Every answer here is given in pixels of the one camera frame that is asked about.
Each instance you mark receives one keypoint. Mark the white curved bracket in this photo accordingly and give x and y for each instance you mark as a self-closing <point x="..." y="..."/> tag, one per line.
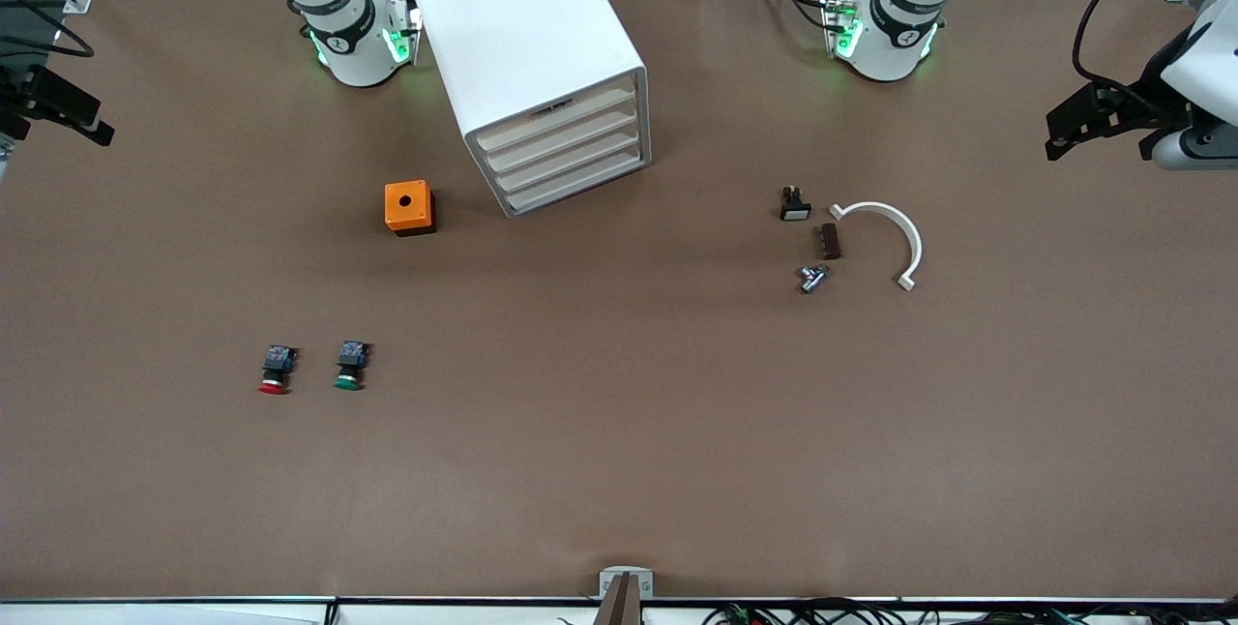
<point x="905" y="233"/>

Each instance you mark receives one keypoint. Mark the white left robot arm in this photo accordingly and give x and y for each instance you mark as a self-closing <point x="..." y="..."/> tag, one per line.
<point x="890" y="49"/>

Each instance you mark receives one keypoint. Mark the grey metal bracket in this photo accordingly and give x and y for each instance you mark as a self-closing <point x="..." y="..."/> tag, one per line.
<point x="609" y="579"/>

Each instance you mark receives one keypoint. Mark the green push button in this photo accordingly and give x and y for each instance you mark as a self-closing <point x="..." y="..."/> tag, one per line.
<point x="351" y="364"/>

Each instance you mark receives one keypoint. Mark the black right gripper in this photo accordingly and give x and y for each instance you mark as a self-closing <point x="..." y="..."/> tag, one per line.
<point x="19" y="91"/>

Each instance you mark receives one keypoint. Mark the white drawer cabinet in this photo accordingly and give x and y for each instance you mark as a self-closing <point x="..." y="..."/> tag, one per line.
<point x="513" y="15"/>

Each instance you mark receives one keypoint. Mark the orange box with hole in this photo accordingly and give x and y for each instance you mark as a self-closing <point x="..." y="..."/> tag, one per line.
<point x="418" y="209"/>

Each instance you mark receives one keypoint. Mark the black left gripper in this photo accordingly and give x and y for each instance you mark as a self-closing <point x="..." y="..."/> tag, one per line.
<point x="1145" y="91"/>

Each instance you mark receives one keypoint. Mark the chrome valve fitting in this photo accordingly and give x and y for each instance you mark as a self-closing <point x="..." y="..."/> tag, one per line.
<point x="812" y="278"/>

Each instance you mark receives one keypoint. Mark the red push button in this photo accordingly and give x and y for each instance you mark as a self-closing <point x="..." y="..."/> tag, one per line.
<point x="277" y="369"/>

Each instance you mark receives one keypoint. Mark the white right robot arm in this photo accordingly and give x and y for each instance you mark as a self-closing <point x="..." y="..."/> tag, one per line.
<point x="358" y="54"/>

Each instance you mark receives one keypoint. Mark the white plastic drawer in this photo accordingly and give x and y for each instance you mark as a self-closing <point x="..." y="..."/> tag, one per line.
<point x="571" y="133"/>
<point x="590" y="98"/>

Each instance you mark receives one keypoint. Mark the black switch with white face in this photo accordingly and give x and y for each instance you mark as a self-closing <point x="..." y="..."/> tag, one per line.
<point x="795" y="207"/>

